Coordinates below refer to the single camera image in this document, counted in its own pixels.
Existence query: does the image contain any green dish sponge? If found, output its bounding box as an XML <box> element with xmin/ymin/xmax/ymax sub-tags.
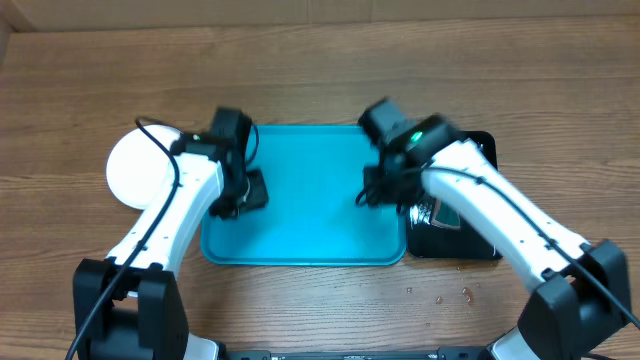
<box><xmin>430</xmin><ymin>199</ymin><xmax>461</xmax><ymax>231</ymax></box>

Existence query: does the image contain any teal plastic tray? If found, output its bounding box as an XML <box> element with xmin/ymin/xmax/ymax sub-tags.
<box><xmin>200</xmin><ymin>125</ymin><xmax>406</xmax><ymax>266</ymax></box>

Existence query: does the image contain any white round plate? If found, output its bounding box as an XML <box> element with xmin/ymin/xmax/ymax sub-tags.
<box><xmin>106</xmin><ymin>128</ymin><xmax>174</xmax><ymax>210</ymax></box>

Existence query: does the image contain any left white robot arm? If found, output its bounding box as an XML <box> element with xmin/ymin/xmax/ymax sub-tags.
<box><xmin>66</xmin><ymin>126</ymin><xmax>254</xmax><ymax>359</ymax></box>

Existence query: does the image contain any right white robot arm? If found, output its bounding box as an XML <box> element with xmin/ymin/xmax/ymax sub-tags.
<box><xmin>356</xmin><ymin>114</ymin><xmax>639</xmax><ymax>359</ymax></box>

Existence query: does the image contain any black plastic water tray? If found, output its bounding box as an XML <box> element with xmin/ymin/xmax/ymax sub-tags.
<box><xmin>405</xmin><ymin>130</ymin><xmax>503</xmax><ymax>261</ymax></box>

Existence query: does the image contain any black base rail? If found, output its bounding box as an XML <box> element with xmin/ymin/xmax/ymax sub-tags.
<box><xmin>218</xmin><ymin>346</ymin><xmax>493</xmax><ymax>360</ymax></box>

